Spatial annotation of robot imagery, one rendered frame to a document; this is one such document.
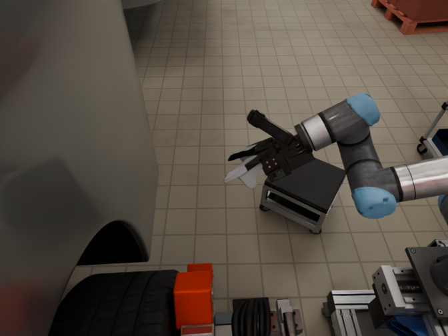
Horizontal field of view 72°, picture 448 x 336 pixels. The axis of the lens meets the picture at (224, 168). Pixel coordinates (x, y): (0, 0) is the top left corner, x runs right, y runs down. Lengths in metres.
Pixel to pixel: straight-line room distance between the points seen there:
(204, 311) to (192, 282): 0.06
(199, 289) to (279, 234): 1.45
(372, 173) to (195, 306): 0.45
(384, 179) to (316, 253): 1.40
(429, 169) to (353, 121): 0.17
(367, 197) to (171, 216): 1.62
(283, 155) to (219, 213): 1.44
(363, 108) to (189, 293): 0.51
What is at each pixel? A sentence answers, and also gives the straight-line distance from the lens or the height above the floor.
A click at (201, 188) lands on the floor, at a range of 2.24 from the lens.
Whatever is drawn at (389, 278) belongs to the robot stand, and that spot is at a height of 0.77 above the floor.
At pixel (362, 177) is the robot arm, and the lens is 0.71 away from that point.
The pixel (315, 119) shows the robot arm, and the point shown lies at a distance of 0.70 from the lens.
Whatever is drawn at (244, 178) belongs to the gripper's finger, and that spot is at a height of 1.26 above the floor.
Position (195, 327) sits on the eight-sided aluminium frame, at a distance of 0.70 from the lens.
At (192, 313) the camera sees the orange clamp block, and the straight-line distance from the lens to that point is 0.69.
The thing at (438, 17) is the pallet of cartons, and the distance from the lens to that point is 4.77.
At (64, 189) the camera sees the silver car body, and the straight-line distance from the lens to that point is 0.54.
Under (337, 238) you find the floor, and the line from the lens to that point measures 2.14.
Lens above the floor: 1.78
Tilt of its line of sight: 49 degrees down
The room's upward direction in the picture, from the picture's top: straight up
